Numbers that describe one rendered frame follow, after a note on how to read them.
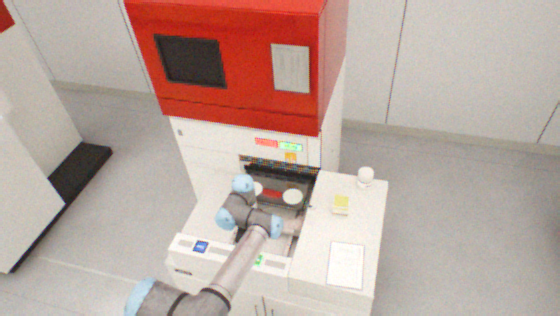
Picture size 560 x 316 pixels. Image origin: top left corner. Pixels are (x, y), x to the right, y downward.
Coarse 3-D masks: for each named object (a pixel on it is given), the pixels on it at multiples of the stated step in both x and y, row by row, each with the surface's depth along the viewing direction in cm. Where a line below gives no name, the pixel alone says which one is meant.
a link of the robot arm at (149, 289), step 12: (144, 288) 101; (156, 288) 101; (168, 288) 102; (132, 300) 99; (144, 300) 99; (156, 300) 98; (168, 300) 98; (180, 300) 99; (132, 312) 99; (144, 312) 98; (156, 312) 97; (168, 312) 97
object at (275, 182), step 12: (252, 168) 216; (264, 168) 216; (264, 180) 210; (276, 180) 209; (288, 180) 209; (300, 180) 208; (264, 192) 204; (276, 192) 203; (288, 204) 197; (300, 204) 197
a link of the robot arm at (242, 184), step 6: (240, 174) 137; (246, 174) 138; (234, 180) 135; (240, 180) 135; (246, 180) 135; (252, 180) 135; (234, 186) 134; (240, 186) 133; (246, 186) 133; (252, 186) 136; (234, 192) 141; (240, 192) 134; (246, 192) 135; (252, 192) 137; (246, 198) 134; (252, 198) 139; (252, 204) 141
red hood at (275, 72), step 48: (144, 0) 158; (192, 0) 155; (240, 0) 152; (288, 0) 149; (336, 0) 171; (144, 48) 174; (192, 48) 167; (240, 48) 159; (288, 48) 153; (336, 48) 193; (192, 96) 186; (240, 96) 178; (288, 96) 170
